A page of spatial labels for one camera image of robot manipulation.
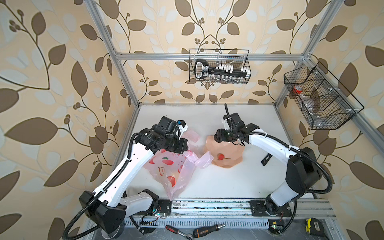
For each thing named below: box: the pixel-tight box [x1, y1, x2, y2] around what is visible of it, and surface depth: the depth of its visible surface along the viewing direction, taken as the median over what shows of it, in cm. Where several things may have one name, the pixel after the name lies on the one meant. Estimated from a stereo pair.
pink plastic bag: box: [143, 130, 214, 201], surface depth 75 cm
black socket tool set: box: [194, 59, 251, 82], surface depth 86 cm
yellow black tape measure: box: [304, 217, 327, 237], surface depth 69 cm
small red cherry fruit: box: [217, 153, 231, 161], surface depth 92 cm
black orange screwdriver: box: [192, 223, 226, 238], surface depth 68 cm
